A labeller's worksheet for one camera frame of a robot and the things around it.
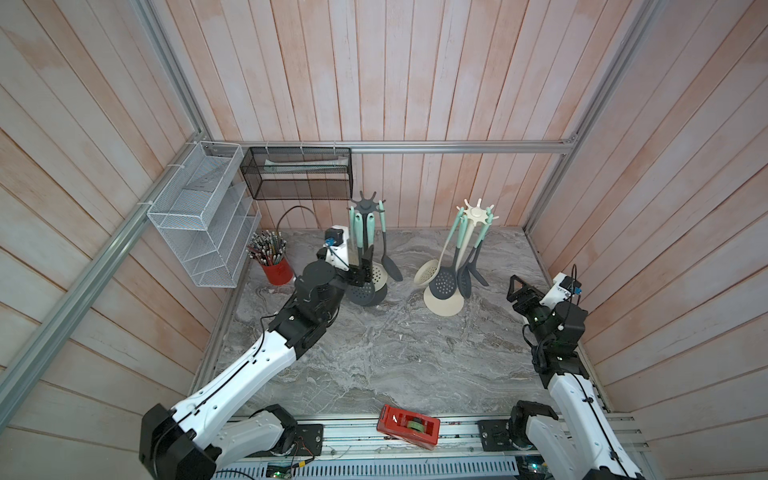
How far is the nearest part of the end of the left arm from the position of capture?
2.02 feet

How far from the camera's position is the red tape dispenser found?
27.6 inches

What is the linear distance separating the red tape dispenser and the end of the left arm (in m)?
0.36
